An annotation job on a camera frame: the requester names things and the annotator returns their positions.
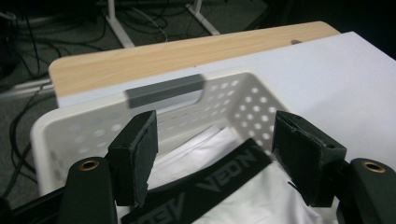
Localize wooden table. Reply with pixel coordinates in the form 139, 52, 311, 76
48, 21, 341, 98

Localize white metal desk frame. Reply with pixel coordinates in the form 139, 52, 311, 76
105, 0, 221, 49

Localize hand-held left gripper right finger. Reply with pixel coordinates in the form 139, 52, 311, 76
272, 109, 347, 208

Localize white perforated plastic basket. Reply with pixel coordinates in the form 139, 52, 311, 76
29, 68, 291, 224

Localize white shorts with black waistband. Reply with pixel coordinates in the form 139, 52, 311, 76
116, 125, 339, 224

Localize white board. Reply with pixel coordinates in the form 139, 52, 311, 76
56, 31, 396, 173

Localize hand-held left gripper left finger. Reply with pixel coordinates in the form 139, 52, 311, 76
106, 109, 159, 208

